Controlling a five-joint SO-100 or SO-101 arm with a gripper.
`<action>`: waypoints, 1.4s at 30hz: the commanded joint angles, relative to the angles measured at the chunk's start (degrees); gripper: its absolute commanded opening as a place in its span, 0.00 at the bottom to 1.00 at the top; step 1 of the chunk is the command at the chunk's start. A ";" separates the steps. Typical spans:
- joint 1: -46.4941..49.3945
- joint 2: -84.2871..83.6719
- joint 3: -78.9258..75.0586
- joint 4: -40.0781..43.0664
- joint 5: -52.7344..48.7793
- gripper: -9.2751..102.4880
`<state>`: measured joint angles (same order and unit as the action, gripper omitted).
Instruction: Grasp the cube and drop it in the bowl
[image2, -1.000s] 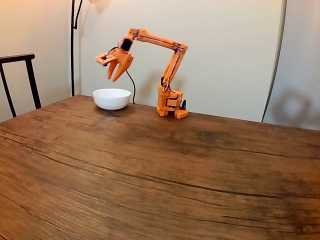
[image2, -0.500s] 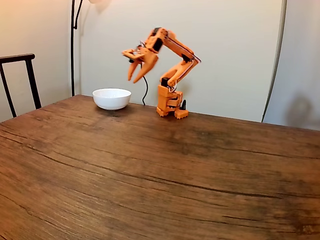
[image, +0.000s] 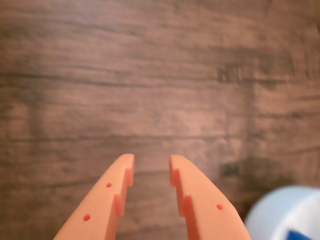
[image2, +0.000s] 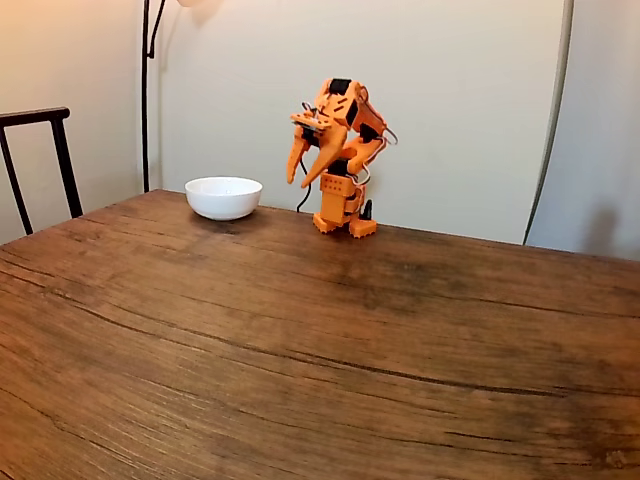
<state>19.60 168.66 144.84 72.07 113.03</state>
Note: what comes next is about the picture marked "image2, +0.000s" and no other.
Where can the black floor lamp pole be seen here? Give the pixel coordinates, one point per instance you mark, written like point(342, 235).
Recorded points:
point(145, 100)

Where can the white bowl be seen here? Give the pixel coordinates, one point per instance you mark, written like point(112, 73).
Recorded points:
point(223, 199)

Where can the orange gripper camera mount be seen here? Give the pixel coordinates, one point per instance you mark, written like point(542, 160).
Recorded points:
point(310, 121)

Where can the black wooden chair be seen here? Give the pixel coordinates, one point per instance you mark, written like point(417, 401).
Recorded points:
point(61, 150)

